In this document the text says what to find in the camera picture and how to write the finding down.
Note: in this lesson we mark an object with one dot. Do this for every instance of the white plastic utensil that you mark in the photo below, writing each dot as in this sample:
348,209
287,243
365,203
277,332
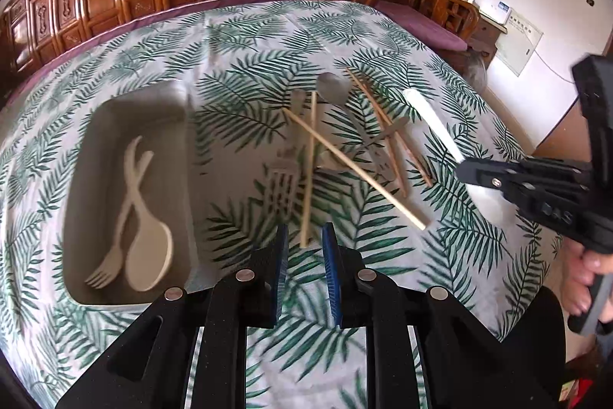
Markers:
431,116

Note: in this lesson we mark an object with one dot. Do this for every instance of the white wall panel box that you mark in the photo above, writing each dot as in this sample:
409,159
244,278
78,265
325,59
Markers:
519,42

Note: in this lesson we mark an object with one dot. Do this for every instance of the white desk device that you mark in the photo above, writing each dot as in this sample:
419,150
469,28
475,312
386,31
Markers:
495,10

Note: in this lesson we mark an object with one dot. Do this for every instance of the metal fork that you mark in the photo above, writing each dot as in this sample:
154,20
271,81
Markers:
281,188

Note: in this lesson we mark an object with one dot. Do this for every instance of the person's right hand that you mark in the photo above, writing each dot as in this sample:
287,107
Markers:
579,279

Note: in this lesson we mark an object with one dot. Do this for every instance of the large metal spoon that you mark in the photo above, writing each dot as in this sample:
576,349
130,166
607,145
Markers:
333,88

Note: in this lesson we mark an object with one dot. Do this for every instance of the green leaf print tablecloth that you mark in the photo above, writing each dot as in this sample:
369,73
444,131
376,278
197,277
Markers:
239,54

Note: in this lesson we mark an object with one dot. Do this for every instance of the short purple seat cushion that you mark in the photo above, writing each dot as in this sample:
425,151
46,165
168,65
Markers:
421,23

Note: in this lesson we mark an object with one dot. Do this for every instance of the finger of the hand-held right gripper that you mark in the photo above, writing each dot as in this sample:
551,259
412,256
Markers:
555,212
527,173

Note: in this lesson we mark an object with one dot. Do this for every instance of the wooden side table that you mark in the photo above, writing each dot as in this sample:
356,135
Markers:
483,40

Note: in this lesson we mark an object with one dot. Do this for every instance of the light bamboo chopstick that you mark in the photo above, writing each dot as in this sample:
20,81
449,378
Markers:
354,169
310,179

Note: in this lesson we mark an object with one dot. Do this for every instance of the rectangular metal tray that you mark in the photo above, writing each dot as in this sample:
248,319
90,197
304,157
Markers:
96,179

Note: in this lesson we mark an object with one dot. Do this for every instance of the colourful packaging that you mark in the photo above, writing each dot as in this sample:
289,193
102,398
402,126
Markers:
582,390

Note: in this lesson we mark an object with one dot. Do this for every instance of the cream plastic fork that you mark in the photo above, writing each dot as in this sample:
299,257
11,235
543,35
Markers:
118,229

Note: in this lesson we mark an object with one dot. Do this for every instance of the long purple seat cushion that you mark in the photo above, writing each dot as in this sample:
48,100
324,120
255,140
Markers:
119,33

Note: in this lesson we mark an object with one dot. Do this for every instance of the cream plastic spoon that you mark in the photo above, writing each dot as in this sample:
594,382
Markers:
149,253

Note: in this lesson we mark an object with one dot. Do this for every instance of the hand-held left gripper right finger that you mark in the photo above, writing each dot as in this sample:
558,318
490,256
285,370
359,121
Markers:
331,275

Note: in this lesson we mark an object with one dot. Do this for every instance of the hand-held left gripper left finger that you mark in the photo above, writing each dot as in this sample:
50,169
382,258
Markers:
281,275

